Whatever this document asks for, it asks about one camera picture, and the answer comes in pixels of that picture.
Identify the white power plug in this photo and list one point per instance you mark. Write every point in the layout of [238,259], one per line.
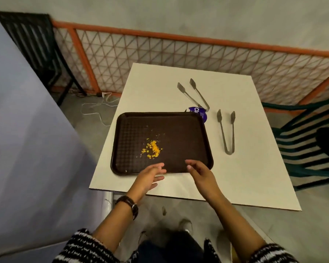
[105,94]

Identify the person's left hand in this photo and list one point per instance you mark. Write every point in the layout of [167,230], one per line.
[146,182]

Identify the long metal tongs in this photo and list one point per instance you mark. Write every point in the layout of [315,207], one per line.
[190,98]

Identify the black slatted chair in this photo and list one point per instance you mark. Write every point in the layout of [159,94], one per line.
[38,32]

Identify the orange mesh fence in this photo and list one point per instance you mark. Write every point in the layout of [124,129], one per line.
[181,38]

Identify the person's right forearm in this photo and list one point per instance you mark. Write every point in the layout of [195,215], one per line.
[241,232]

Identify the person's legs in dark jeans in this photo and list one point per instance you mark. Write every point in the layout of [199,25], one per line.
[181,249]

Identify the short metal tongs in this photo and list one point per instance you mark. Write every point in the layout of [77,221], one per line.
[232,134]

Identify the green slatted chair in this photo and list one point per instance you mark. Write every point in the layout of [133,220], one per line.
[298,172]

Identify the dark brown plastic tray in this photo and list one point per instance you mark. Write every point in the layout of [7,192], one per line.
[186,142]

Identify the round purple sticker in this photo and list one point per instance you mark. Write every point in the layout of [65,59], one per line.
[201,115]

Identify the person's right hand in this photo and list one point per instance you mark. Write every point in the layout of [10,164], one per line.
[205,180]

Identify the person's left forearm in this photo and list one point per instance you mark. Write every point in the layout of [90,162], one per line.
[109,232]

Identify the pile of yellow crumbs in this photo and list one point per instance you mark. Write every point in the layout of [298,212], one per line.
[153,149]

